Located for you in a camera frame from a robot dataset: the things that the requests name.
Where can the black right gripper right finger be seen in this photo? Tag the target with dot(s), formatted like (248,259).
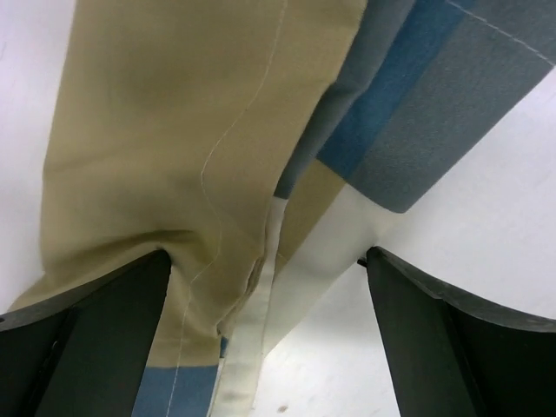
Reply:
(453,353)

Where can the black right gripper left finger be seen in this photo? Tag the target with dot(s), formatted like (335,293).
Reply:
(83,352)

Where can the blue beige checked placemat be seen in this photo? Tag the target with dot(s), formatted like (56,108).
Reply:
(266,146)

